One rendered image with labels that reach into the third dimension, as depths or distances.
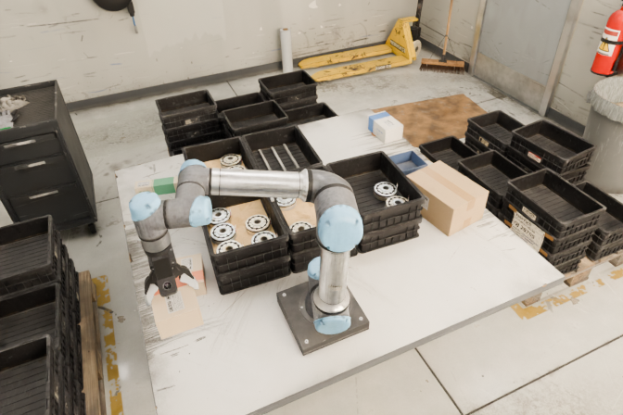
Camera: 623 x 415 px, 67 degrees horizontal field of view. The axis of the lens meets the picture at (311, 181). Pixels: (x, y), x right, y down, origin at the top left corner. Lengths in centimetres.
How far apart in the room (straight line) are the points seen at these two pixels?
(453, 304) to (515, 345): 90
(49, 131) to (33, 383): 144
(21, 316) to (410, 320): 179
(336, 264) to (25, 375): 140
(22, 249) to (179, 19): 293
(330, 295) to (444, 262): 74
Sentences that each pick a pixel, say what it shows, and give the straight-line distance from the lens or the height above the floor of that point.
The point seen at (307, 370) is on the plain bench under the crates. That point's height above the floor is 70.
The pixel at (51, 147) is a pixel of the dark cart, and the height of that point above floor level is 72.
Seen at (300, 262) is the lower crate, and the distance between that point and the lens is 193.
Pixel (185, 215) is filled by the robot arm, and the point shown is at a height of 141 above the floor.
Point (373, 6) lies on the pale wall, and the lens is 578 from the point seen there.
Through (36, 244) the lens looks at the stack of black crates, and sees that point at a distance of 283.
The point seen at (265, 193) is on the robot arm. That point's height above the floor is 136.
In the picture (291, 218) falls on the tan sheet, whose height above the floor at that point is 83.
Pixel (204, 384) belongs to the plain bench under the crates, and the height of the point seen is 70.
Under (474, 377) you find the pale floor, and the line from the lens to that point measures 260.
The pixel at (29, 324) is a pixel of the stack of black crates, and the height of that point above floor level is 38.
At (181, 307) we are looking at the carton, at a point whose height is 112.
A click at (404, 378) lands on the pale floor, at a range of 253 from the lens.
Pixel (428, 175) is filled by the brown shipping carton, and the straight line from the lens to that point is 225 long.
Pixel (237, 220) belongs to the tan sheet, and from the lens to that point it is 205.
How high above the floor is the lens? 216
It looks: 37 degrees down
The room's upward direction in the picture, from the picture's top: 2 degrees counter-clockwise
